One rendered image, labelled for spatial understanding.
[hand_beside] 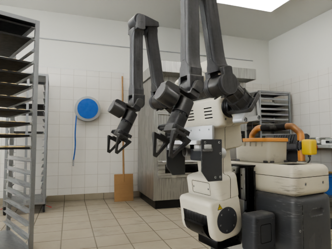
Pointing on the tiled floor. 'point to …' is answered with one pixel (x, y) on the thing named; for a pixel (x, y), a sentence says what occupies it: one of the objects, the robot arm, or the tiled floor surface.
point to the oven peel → (123, 178)
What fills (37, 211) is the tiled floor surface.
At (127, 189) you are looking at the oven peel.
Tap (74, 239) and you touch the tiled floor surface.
